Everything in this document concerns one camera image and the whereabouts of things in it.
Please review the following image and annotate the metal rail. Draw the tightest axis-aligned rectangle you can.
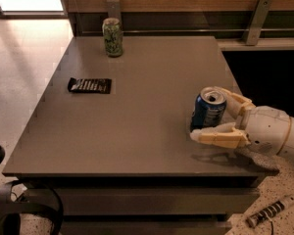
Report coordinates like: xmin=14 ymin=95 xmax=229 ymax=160
xmin=81 ymin=28 xmax=294 ymax=35

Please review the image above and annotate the grey lower drawer front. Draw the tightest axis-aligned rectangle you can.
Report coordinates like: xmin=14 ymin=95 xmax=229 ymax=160
xmin=61 ymin=221 xmax=231 ymax=235

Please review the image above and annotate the grey drawer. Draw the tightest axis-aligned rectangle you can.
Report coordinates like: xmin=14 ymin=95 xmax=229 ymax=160
xmin=61 ymin=221 xmax=231 ymax=235
xmin=56 ymin=188 xmax=259 ymax=215

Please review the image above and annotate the metal wall bracket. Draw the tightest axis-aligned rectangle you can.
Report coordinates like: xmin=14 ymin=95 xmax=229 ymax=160
xmin=242 ymin=0 xmax=273 ymax=46
xmin=107 ymin=0 xmax=123 ymax=26

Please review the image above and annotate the left metal wall bracket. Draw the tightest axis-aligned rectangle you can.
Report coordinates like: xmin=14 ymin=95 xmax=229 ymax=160
xmin=107 ymin=0 xmax=123 ymax=26

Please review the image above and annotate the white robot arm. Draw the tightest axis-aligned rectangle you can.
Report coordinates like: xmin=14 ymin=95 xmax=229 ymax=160
xmin=190 ymin=86 xmax=294 ymax=161

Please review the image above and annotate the white power strip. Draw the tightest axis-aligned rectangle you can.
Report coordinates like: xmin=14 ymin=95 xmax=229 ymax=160
xmin=246 ymin=195 xmax=294 ymax=228

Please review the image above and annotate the black office chair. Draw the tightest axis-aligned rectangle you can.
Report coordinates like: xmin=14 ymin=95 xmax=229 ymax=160
xmin=0 ymin=142 xmax=65 ymax=235

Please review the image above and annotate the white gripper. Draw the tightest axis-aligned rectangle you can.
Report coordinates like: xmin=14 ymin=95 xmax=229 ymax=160
xmin=190 ymin=87 xmax=290 ymax=155

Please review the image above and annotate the grey upper drawer front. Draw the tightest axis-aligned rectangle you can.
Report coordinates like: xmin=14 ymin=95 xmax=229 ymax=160
xmin=56 ymin=188 xmax=259 ymax=215

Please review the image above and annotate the right metal wall bracket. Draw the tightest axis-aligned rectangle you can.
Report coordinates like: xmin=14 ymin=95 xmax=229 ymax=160
xmin=242 ymin=0 xmax=273 ymax=46

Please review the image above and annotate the black snack wrapper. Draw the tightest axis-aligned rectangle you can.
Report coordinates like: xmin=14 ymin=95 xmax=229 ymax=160
xmin=68 ymin=77 xmax=112 ymax=94

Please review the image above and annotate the green soda can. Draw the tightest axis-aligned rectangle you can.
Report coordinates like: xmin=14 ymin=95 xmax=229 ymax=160
xmin=102 ymin=18 xmax=123 ymax=57

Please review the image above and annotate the blue pepsi can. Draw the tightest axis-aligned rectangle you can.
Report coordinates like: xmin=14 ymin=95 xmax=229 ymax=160
xmin=190 ymin=87 xmax=226 ymax=131

